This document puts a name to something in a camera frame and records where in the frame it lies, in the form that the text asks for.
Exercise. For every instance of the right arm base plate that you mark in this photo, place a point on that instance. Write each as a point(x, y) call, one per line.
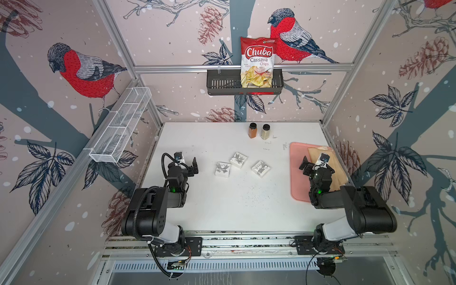
point(306, 245)

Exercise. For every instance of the wooden cutting board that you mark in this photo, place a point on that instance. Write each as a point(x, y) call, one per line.
point(339, 177)

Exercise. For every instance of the pink plastic tray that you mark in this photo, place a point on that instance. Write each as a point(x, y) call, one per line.
point(299, 183)

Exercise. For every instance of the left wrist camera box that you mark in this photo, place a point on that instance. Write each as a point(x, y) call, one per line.
point(179, 157)

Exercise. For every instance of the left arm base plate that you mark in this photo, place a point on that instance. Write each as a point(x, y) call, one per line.
point(191, 246)

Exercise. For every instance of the white gift box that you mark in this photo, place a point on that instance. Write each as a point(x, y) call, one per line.
point(238, 160)
point(222, 169)

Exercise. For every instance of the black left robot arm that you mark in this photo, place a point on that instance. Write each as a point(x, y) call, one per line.
point(145, 218)

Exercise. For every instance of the white gift box left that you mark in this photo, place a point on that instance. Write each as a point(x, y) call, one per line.
point(222, 169)

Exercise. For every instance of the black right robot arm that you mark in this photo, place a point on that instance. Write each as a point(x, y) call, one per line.
point(365, 209)

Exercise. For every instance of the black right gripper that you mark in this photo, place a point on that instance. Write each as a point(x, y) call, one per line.
point(309, 168)

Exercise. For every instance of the aluminium mounting rail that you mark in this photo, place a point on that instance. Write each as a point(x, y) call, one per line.
point(230, 245)

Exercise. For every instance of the white gift box middle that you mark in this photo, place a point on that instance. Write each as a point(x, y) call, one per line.
point(238, 160)

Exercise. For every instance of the black wire wall basket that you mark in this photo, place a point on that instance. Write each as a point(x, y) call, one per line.
point(228, 83)

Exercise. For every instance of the Chuba cassava chips bag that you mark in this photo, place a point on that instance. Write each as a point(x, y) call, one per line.
point(257, 62)

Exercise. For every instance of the white lift-off lid jewelry box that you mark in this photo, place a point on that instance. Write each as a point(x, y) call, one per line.
point(261, 168)

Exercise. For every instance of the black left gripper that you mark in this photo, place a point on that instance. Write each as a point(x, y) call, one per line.
point(190, 172)

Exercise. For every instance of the beige spice jar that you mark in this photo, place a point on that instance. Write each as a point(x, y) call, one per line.
point(265, 133)

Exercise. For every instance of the orange spice jar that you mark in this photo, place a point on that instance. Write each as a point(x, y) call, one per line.
point(252, 131)

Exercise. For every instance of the white mesh wall shelf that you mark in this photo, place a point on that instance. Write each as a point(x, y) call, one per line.
point(115, 137)

